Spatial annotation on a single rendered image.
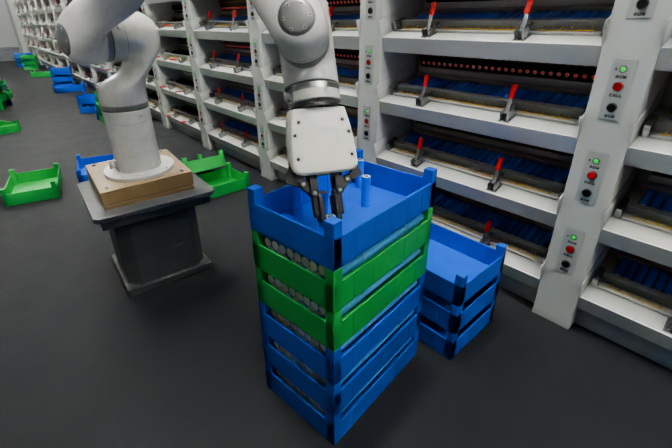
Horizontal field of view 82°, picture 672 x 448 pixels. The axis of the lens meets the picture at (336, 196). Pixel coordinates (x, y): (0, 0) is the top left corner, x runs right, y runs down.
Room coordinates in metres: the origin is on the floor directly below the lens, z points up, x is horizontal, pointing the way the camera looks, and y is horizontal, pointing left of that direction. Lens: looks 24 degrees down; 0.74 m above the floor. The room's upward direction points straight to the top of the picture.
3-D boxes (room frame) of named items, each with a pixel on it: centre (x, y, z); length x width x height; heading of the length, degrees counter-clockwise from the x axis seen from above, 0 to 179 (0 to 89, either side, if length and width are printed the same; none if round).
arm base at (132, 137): (1.07, 0.58, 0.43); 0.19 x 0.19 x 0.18
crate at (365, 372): (0.65, -0.02, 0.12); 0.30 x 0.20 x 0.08; 138
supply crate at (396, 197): (0.65, -0.02, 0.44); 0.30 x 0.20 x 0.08; 138
